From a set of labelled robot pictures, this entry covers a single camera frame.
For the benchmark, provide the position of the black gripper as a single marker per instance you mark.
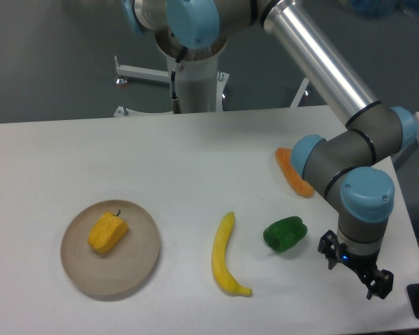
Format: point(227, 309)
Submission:
point(359, 257)

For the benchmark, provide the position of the yellow toy pepper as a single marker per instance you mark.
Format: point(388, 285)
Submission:
point(107, 232)

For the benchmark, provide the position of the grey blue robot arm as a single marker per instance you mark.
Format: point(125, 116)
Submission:
point(342, 169)

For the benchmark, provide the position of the green toy pepper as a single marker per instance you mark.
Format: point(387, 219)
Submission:
point(285, 233)

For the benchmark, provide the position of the beige round plate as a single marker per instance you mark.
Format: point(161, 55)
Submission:
point(124, 268)

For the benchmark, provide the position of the yellow toy banana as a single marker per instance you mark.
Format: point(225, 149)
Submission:
point(222, 276)

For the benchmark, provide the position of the blue object in background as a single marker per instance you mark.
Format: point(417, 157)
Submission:
point(380, 9)

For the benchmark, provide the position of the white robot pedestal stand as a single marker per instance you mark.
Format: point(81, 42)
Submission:
point(245, 71)

